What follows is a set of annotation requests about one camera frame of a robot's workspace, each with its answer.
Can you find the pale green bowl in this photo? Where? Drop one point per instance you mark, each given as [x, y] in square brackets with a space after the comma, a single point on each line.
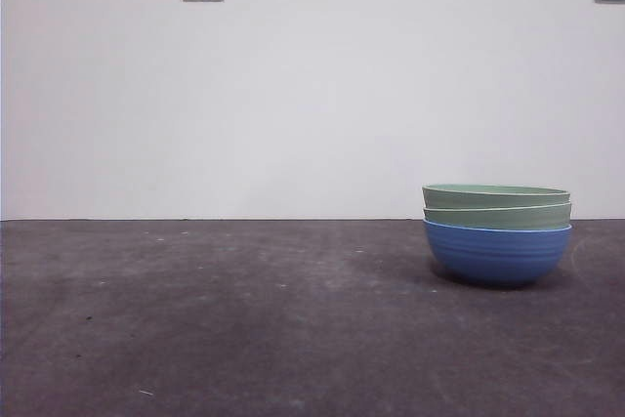
[493, 198]
[493, 219]

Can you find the blue bowl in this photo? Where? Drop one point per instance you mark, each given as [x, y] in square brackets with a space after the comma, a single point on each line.
[495, 256]

